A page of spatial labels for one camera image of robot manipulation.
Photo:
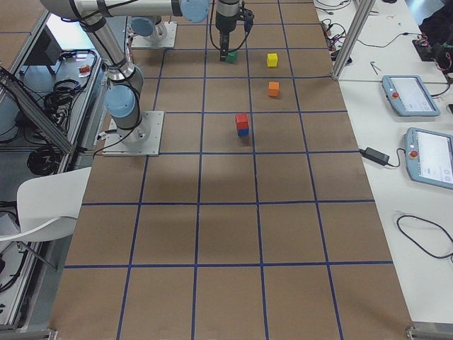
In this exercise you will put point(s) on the yellow wooden block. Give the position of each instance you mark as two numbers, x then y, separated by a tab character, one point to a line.
272	60

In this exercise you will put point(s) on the allen key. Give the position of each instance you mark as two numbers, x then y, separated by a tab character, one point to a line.
375	67

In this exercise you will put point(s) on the far teach pendant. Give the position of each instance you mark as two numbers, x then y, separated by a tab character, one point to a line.
408	96

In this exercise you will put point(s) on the blue wooden block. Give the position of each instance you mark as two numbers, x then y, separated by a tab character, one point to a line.
243	132

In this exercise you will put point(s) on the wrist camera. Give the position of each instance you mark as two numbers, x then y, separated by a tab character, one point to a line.
247	16

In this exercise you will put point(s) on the orange wooden block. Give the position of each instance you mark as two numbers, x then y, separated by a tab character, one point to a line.
273	89

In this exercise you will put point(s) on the green wooden block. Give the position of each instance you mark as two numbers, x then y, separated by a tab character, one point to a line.
231	57

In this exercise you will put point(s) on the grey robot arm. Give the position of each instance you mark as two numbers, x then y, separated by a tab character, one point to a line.
122	100
151	28

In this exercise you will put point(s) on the red snack packet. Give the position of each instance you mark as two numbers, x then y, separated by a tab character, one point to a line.
84	70

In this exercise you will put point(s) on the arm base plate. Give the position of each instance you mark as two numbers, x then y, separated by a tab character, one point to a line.
138	42
144	140

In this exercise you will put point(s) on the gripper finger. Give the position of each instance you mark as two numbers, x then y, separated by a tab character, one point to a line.
223	46

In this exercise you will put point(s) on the near teach pendant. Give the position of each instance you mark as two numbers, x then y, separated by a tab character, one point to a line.
429	157

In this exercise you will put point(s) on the aluminium frame post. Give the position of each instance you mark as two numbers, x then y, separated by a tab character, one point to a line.
355	29

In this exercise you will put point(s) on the red wooden block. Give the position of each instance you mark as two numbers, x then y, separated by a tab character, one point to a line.
241	121

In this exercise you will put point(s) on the white chair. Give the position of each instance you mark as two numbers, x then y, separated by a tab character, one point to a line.
47	207

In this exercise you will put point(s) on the black power brick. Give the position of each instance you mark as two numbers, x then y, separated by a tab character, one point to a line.
375	156

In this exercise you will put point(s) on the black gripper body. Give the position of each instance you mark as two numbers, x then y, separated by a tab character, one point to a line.
225	19

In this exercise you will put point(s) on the teach pendant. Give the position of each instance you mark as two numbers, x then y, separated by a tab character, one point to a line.
408	96
429	157

